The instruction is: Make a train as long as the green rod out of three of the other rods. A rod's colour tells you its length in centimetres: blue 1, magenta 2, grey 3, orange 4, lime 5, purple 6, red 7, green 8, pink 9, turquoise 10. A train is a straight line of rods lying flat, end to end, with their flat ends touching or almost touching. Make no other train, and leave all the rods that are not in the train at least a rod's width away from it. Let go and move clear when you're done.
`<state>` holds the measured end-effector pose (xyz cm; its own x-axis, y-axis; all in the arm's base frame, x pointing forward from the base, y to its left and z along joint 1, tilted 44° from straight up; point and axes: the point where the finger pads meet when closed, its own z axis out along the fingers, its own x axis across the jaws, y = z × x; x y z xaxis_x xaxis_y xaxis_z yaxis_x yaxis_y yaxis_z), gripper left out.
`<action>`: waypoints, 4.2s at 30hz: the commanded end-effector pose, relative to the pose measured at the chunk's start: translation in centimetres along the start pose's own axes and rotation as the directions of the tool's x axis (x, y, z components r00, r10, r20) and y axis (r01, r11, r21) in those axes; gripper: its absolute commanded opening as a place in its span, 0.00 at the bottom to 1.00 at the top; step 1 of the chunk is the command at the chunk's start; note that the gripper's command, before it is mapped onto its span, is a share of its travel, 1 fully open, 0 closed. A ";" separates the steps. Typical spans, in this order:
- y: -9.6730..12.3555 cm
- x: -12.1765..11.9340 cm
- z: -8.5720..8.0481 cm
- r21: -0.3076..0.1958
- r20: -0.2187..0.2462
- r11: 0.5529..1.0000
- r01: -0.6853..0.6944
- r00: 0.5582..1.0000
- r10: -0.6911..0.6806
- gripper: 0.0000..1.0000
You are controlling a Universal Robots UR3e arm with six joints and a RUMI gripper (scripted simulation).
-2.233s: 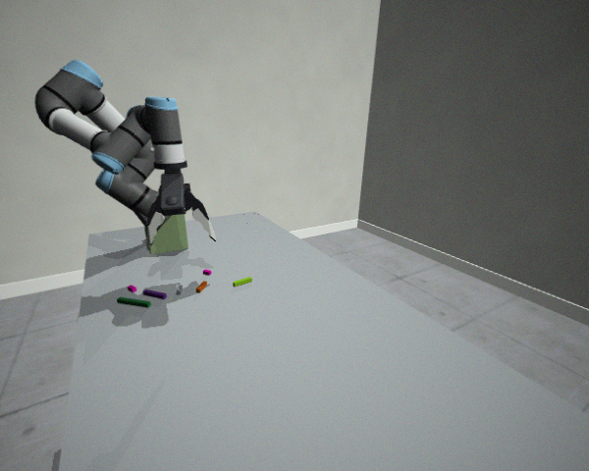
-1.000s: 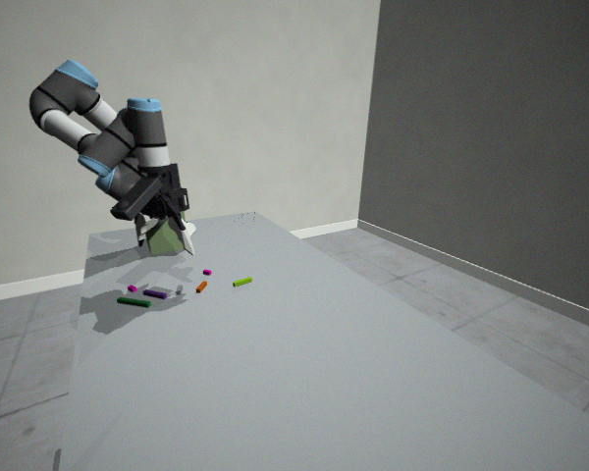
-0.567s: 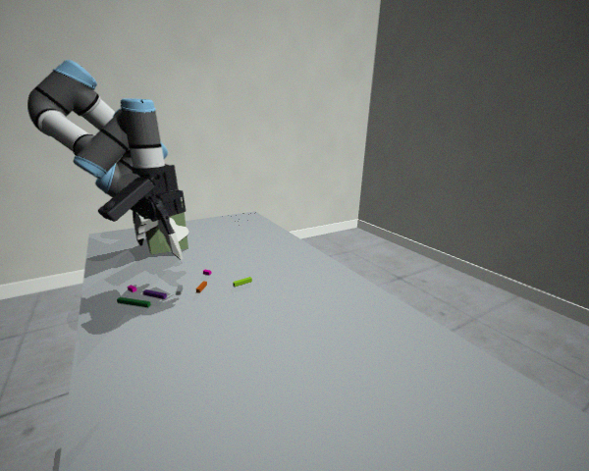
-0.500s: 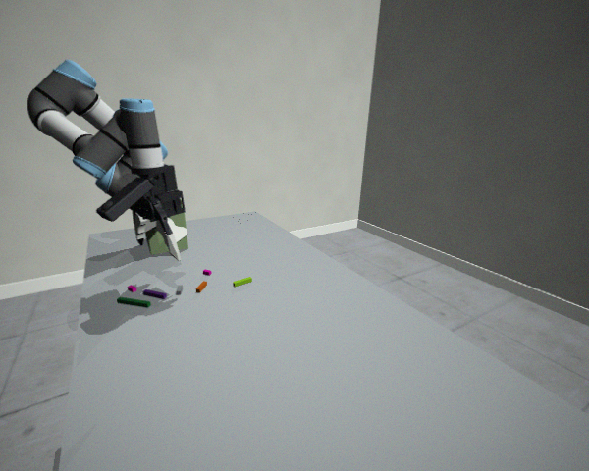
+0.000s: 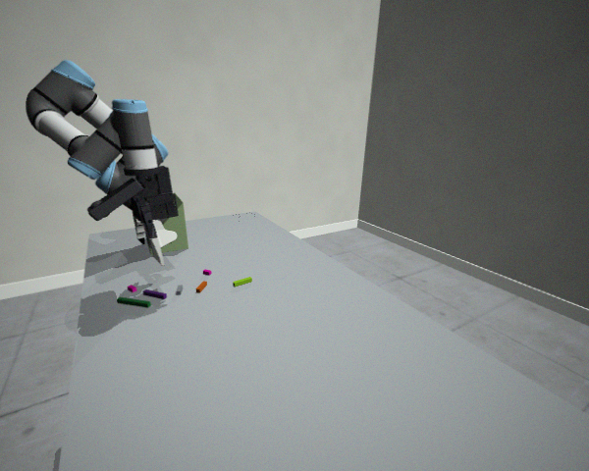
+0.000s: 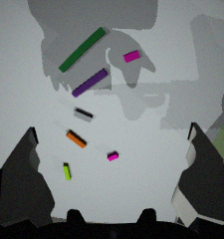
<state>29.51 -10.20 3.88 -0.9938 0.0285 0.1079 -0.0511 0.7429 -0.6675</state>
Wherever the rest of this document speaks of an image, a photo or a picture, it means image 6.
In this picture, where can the lime green rod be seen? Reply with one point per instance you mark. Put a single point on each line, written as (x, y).
(67, 171)

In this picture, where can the magenta rod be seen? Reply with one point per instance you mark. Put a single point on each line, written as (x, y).
(112, 156)
(131, 56)

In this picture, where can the orange rod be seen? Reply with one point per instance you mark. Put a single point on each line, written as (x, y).
(76, 139)

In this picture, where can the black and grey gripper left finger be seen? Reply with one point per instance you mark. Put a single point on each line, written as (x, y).
(26, 201)

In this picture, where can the purple rod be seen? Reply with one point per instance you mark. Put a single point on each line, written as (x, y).
(90, 82)

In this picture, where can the grey rectangular rod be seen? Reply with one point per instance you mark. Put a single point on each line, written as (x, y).
(83, 115)

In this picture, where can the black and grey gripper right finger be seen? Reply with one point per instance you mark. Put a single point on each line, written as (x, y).
(198, 198)

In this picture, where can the dark green rod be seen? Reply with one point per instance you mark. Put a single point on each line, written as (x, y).
(85, 46)

